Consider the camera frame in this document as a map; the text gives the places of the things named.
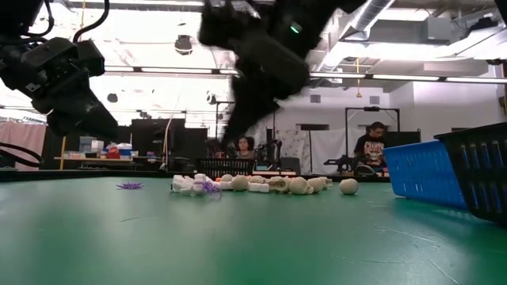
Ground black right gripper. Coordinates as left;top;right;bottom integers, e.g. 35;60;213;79
223;33;311;144

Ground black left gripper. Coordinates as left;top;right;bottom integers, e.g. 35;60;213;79
0;36;120;140

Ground clear plastic storage box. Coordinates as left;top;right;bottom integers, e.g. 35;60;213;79
78;136;105;154

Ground person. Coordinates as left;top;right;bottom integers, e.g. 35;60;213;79
353;120;387;169
235;135;257;161

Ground yellow pole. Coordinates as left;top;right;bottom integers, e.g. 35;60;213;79
59;136;68;171

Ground small black plastic basket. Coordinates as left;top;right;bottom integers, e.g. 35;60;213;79
196;158;257;179

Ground gray chair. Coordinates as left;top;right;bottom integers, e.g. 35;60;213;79
283;157;303;175

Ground pink curtain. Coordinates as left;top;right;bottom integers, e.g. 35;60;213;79
0;120;48;172

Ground white hanging sheet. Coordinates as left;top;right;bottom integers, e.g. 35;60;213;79
276;128;357;175

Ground long ceiling light bar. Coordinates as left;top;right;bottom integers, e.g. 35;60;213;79
103;66;238;76
311;72;507;85

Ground green table mat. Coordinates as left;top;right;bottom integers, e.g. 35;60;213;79
0;176;507;285

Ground blue plastic basket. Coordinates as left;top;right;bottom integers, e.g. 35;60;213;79
382;139;468;210

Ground black rectangular plastic basket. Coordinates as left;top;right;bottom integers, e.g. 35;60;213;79
433;121;507;225

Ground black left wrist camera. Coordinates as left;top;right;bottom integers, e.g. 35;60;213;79
74;38;107;77

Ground black partition wall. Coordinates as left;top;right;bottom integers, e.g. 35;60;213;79
41;117;210;172

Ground black stand frame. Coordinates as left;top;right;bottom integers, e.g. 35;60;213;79
344;105;402;169

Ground silver air duct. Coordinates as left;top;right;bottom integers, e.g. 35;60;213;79
344;0;397;39

